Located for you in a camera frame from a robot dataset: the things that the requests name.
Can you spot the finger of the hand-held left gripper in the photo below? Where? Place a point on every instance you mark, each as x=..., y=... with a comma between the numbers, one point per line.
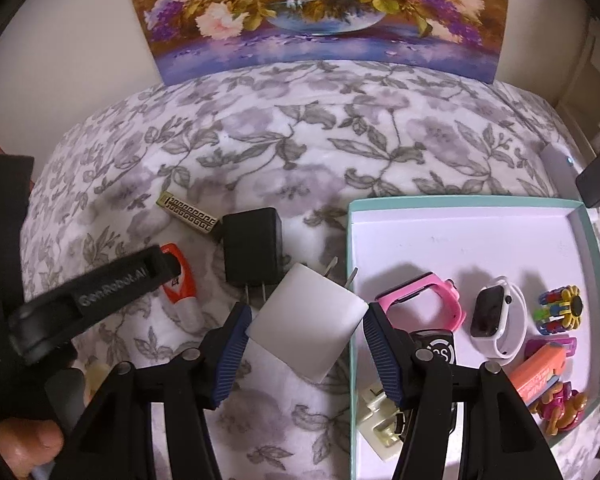
x=10, y=220
x=105, y=292

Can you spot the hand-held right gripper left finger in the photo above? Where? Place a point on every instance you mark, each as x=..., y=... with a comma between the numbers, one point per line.
x=232, y=355

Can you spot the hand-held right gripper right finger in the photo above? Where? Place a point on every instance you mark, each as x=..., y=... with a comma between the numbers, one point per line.
x=382, y=355

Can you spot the black box with circle logo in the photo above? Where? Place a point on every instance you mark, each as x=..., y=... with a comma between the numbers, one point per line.
x=442, y=350

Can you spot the orange and white tube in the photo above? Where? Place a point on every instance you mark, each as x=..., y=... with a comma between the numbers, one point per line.
x=182, y=285

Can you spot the cream hair claw clip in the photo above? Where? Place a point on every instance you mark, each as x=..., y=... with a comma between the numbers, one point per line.
x=375, y=435

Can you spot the white power adapter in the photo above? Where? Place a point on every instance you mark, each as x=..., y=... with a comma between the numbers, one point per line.
x=310, y=320

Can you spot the white smartwatch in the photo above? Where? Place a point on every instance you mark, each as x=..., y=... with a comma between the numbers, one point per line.
x=510, y=320

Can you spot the teal box with white inside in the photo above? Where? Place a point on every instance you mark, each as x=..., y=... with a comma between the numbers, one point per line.
x=455, y=240

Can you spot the person's left hand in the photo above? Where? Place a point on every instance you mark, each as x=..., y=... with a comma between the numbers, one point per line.
x=25, y=442

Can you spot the pink smartwatch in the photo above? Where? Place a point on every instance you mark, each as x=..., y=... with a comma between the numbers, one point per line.
x=450, y=305

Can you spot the black power adapter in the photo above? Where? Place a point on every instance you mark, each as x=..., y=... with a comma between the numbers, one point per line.
x=252, y=245

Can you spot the gold patterned flat stick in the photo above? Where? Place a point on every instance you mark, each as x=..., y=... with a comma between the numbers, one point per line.
x=190, y=212

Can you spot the purple plastic piece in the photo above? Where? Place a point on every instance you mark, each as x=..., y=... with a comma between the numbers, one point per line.
x=535, y=347

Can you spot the orange rectangular block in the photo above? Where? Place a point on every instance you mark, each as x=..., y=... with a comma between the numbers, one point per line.
x=540, y=372

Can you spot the pink and yellow toy figure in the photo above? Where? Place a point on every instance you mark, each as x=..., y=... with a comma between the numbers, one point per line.
x=560, y=405

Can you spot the colourful flower fidget toy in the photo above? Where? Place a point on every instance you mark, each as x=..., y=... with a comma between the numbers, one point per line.
x=575, y=305

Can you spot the grey floral blanket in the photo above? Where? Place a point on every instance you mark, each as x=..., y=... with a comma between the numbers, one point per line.
x=330, y=150

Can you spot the white device with blue light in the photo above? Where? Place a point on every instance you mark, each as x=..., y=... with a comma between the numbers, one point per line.
x=555, y=165

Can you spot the black cube charger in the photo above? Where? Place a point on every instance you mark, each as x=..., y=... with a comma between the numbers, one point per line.
x=597, y=180

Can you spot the floral painting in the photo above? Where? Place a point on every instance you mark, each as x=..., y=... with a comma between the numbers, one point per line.
x=330, y=10

